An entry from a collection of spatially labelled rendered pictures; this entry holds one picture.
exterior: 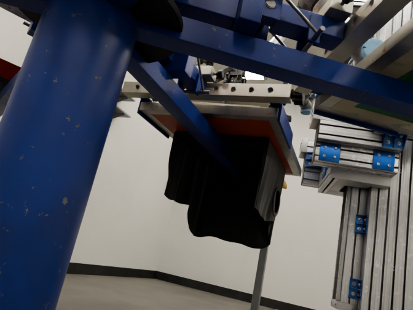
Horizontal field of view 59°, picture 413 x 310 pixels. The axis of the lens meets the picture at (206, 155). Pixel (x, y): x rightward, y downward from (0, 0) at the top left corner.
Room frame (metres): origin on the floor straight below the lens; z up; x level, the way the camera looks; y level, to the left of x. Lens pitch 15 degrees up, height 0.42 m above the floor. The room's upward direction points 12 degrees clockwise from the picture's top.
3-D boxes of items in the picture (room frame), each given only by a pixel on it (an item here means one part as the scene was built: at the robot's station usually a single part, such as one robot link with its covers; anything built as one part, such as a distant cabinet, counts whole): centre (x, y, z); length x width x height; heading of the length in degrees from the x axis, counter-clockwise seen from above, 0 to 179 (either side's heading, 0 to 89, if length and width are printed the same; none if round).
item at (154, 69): (1.30, 0.07, 0.89); 1.24 x 0.06 x 0.06; 157
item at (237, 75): (1.50, -0.05, 1.23); 0.09 x 0.08 x 0.12; 67
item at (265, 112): (1.70, -0.11, 0.97); 0.79 x 0.58 x 0.04; 157
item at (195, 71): (1.18, 0.12, 1.02); 0.17 x 0.06 x 0.05; 157
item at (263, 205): (1.68, -0.30, 0.77); 0.46 x 0.09 x 0.36; 157
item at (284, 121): (1.37, -0.27, 0.98); 0.30 x 0.05 x 0.07; 157
